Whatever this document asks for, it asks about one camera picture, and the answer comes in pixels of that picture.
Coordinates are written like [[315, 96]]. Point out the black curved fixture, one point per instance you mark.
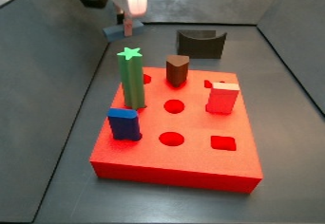
[[200, 44]]

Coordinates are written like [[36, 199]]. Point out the red shape sorter base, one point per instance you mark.
[[190, 147]]

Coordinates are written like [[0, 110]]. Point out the green star peg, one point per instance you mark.
[[131, 77]]

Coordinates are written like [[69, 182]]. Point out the dark blue peg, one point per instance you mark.
[[123, 122]]

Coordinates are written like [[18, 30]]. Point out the red rectangular peg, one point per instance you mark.
[[222, 99]]

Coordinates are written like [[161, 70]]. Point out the brown triangular peg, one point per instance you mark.
[[177, 64]]

